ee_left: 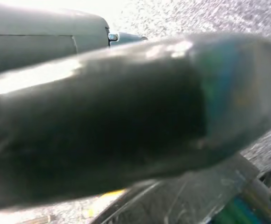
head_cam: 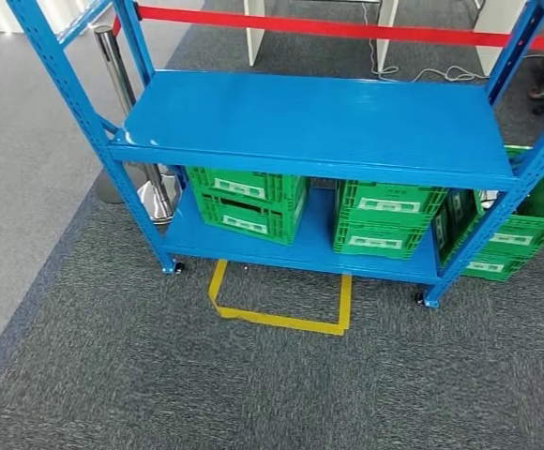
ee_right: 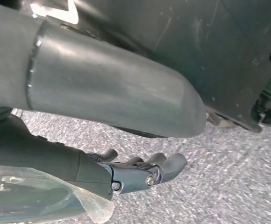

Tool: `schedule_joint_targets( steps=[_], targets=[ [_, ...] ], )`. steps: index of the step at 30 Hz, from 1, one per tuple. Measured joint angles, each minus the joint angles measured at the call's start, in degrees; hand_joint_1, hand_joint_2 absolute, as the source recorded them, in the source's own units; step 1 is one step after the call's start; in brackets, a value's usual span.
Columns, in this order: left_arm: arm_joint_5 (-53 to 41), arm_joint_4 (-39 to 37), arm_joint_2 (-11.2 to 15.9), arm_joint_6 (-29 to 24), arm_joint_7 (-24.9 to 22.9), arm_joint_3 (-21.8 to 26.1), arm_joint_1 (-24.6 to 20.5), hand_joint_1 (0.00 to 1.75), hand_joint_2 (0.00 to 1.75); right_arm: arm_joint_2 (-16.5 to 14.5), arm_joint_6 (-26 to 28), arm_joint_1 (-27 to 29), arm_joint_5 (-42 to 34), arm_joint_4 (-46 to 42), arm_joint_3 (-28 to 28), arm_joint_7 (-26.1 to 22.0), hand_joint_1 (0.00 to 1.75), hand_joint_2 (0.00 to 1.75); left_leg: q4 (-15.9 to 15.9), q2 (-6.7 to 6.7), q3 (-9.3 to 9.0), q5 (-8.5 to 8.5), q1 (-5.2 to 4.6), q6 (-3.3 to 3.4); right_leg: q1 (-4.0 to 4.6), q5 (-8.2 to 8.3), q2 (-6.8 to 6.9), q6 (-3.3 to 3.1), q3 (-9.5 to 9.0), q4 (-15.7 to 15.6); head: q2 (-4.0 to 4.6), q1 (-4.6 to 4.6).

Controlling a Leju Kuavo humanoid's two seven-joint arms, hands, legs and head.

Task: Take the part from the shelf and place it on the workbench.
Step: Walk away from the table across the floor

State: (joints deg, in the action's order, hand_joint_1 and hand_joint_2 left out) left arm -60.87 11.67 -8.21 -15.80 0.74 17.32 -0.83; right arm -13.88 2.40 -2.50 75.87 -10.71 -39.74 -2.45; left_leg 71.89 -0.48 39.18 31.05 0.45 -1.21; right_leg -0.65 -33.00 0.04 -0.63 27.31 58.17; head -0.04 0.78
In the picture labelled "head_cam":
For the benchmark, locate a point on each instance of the yellow floor tape outline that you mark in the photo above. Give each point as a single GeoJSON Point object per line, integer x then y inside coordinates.
{"type": "Point", "coordinates": [276, 320]}

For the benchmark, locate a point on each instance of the blue metal shelf rack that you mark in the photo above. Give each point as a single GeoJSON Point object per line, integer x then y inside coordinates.
{"type": "Point", "coordinates": [319, 124]}

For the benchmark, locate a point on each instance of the green plastic crate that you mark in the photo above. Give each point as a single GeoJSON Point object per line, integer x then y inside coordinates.
{"type": "Point", "coordinates": [525, 236]}
{"type": "Point", "coordinates": [248, 211]}
{"type": "Point", "coordinates": [384, 230]}

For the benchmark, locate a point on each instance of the red barrier belt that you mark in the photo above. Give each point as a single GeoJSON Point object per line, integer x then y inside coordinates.
{"type": "Point", "coordinates": [347, 29]}

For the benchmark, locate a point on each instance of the silver stanchion post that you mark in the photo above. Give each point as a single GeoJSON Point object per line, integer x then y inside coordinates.
{"type": "Point", "coordinates": [117, 74]}

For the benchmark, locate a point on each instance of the white desk with steel rails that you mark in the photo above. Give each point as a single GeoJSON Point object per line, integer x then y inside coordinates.
{"type": "Point", "coordinates": [253, 37]}

